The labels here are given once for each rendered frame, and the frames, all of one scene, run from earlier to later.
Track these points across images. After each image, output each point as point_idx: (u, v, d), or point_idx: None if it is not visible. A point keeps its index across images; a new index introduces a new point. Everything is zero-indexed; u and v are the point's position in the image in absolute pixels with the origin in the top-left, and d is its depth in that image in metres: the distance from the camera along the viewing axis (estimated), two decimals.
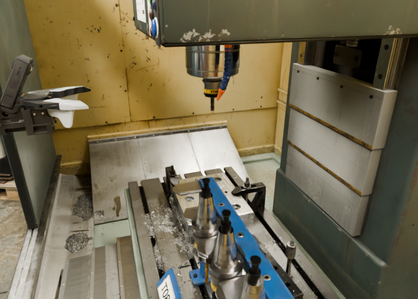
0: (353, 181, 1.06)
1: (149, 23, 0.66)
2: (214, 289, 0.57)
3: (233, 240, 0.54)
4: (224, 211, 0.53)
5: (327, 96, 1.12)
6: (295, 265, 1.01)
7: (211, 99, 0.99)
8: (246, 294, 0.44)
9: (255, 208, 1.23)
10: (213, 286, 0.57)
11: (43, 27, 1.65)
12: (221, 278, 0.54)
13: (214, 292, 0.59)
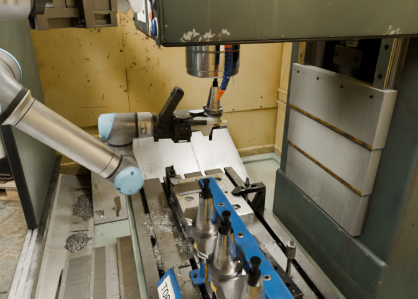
0: (353, 181, 1.06)
1: (149, 23, 0.66)
2: (214, 290, 0.57)
3: (233, 240, 0.54)
4: (224, 211, 0.53)
5: (327, 96, 1.12)
6: (295, 265, 1.01)
7: (210, 130, 1.03)
8: (246, 295, 0.44)
9: (255, 208, 1.23)
10: (213, 287, 0.57)
11: None
12: (221, 278, 0.54)
13: (214, 293, 0.59)
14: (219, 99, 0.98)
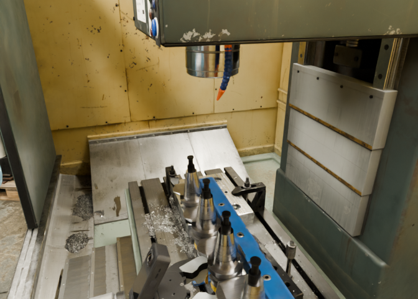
0: (353, 181, 1.06)
1: (149, 23, 0.66)
2: (214, 290, 0.57)
3: (233, 240, 0.54)
4: (224, 211, 0.53)
5: (327, 96, 1.12)
6: (295, 265, 1.01)
7: None
8: (246, 295, 0.44)
9: (255, 208, 1.23)
10: (213, 287, 0.57)
11: (43, 27, 1.65)
12: (221, 278, 0.54)
13: (214, 293, 0.59)
14: (199, 186, 0.74)
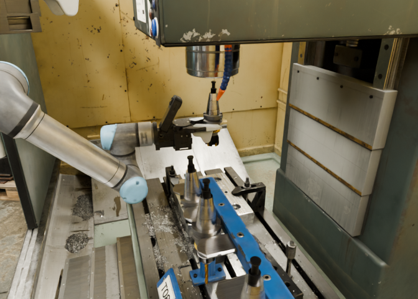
0: (353, 181, 1.06)
1: (149, 23, 0.66)
2: None
3: None
4: (213, 81, 0.98)
5: (327, 96, 1.12)
6: (295, 265, 1.01)
7: None
8: (246, 295, 0.44)
9: (255, 208, 1.23)
10: None
11: (43, 27, 1.65)
12: (209, 119, 0.99)
13: None
14: (199, 186, 0.74)
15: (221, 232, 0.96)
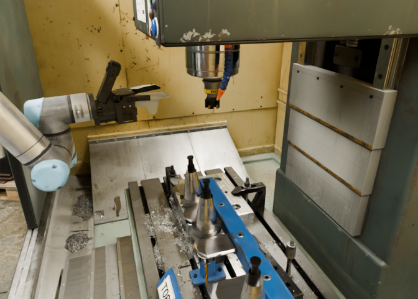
0: (353, 181, 1.06)
1: (149, 23, 0.66)
2: (206, 92, 0.97)
3: None
4: None
5: (327, 96, 1.12)
6: (295, 265, 1.01)
7: None
8: (246, 295, 0.44)
9: (255, 208, 1.23)
10: (205, 90, 0.97)
11: (43, 27, 1.65)
12: (211, 79, 0.94)
13: (206, 97, 0.99)
14: (199, 186, 0.74)
15: (221, 232, 0.96)
